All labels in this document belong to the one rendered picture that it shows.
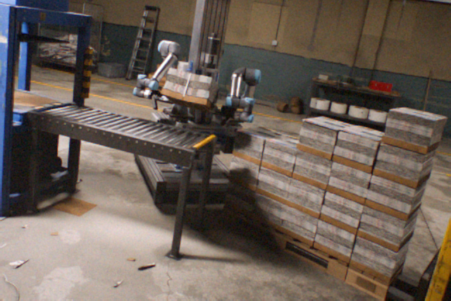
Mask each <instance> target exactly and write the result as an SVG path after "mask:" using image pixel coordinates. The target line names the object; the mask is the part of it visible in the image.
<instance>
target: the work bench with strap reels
mask: <svg viewBox="0 0 451 301"><path fill-rule="evenodd" d="M315 79H318V77H314V78H313V79H312V80H311V81H312V85H311V92H310V96H309V102H308V107H307V112H306V113H305V117H304V119H308V116H309V117H310V112H311V111H313V112H317V113H324V114H328V115H329V116H335V117H339V118H346V119H350V120H354V121H361V122H365V123H372V124H376V125H382V126H385V127H386V124H387V119H388V113H387V112H384V111H378V110H373V109H370V110H369V109H365V108H362V107H358V106H350V109H349V112H346V109H347V105H346V104H341V103H340V102H332V105H331V109H329V108H328V106H329V101H328V100H325V99H319V98H314V92H315V87H316V84H317V85H325V86H329V87H338V84H337V83H335V82H337V81H334V80H322V79H320V80H315ZM391 87H393V84H389V83H385V82H382V81H378V82H376V81H372V80H371V82H370V85H369V87H367V86H363V87H357V86H353V85H351V84H348V83H346V82H342V84H339V87H338V88H341V89H346V90H350V91H353V92H361V93H365V94H372V95H377V96H382V97H389V98H393V99H391V103H390V108H389V110H391V109H396V107H397V102H398V99H399V97H400V95H399V94H393V92H391V91H390V90H391ZM394 102H395V105H394ZM393 105H394V107H393ZM368 115H369V116H368ZM385 129H386V128H385ZM385 129H384V132H385Z"/></svg>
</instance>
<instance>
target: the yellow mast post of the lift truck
mask: <svg viewBox="0 0 451 301"><path fill-rule="evenodd" d="M450 278H451V216H450V220H449V223H448V225H447V230H446V233H445V237H444V241H443V244H442V247H440V252H439V255H438V259H437V262H436V264H435V269H434V272H433V277H432V279H431V283H430V286H429V288H428V291H427V293H426V298H425V300H424V301H443V300H444V297H445V294H446V291H447V286H448V283H449V281H450Z"/></svg>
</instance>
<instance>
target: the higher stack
mask: <svg viewBox="0 0 451 301"><path fill-rule="evenodd" d="M446 119H447V117H444V116H439V115H438V114H434V113H429V112H425V111H419V110H415V109H408V108H400V109H398V108H396V109H391V110H389V112H388V119H387V124H386V127H385V128H386V129H385V134H383V136H386V137H391V138H395V139H397V140H399V141H403V142H408V143H411V144H413V145H419V146H422V147H431V146H432V145H433V146H434V144H437V143H438V142H439V141H440V137H442V136H441V135H442V133H443V129H444V127H445V123H446ZM436 151H437V149H434V150H432V151H431V152H430V153H428V154H422V153H419V152H415V151H413V150H410V149H405V148H402V147H398V146H395V145H389V144H386V143H384V142H383V143H381V146H380V149H379V150H378V157H377V158H376V159H377V162H376V167H375V169H378V170H381V171H385V172H387V173H391V174H394V175H396V176H401V178H406V179H408V180H412V181H414V182H419V181H420V180H422V179H423V178H425V176H427V175H428V174H430V173H431V171H432V168H433V162H434V158H435V155H436ZM426 181H427V180H426ZM426 181H425V182H424V183H422V184H421V185H420V186H419V187H417V188H413V187H410V186H408V185H403V184H401V183H397V182H395V181H392V180H388V179H385V178H382V177H381V176H377V175H374V174H373V175H372V177H371V182H370V183H371V185H370V189H369V192H368V196H367V198H366V199H367V200H370V201H372V202H373V203H376V204H379V205H382V206H384V207H387V208H390V209H394V210H396V211H399V212H402V213H403V214H406V215H408V216H409V214H410V213H411V212H412V211H413V210H415V209H416V207H418V206H419V205H420V204H421V198H422V195H423V194H424V193H425V188H426ZM419 211H420V210H419V209H418V210H417V211H415V212H414V215H413V216H412V217H411V218H410V219H409V220H408V221H405V220H402V219H399V218H396V217H394V216H391V215H388V214H387V213H385V212H382V211H379V210H376V209H373V208H371V207H367V206H364V210H363V212H362V213H363V214H362V219H361V224H360V228H359V230H360V231H363V232H365V233H368V234H370V235H373V236H375V237H377V238H380V239H381V240H384V241H386V242H389V243H391V244H394V245H397V246H398V247H399V246H400V245H401V244H402V243H404V242H405V240H407V238H408V237H409V236H410V235H411V234H412V233H413V232H414V229H415V226H416V220H417V218H418V215H419ZM410 241H411V238H410V240H409V241H408V242H407V244H406V245H405V246H403V247H402V248H401V249H400V250H399V251H398V252H396V251H394V250H391V249H388V248H387V247H384V246H382V245H378V244H376V243H374V242H371V241H369V240H366V238H363V237H361V236H358V237H357V242H356V245H355V247H354V250H353V251H352V257H351V259H352V260H354V261H356V262H359V263H361V264H362V265H364V266H367V267H369V268H371V269H373V270H375V271H377V272H380V273H382V274H385V275H386V276H388V277H389V278H391V276H392V275H393V274H394V273H395V272H396V271H397V269H398V268H399V267H400V265H401V263H402V262H404V261H405V259H406V257H407V253H408V249H409V246H410ZM403 267H404V265H403V266H402V267H401V269H400V270H399V271H398V272H397V273H396V274H395V277H394V278H393V280H391V281H390V282H389V283H388V282H386V281H383V280H381V279H379V278H376V277H375V276H374V275H372V274H369V273H367V272H365V271H362V270H361V269H358V268H356V267H353V266H351V265H349V268H348V272H347V278H346V280H345V282H346V283H348V284H350V285H352V286H354V287H356V288H358V289H359V290H361V291H363V292H365V293H368V294H370V295H372V296H374V297H376V298H378V299H380V300H382V301H385V297H386V294H387V291H388V287H389V285H390V286H392V287H395V284H396V280H397V276H398V274H401V273H402V270H403Z"/></svg>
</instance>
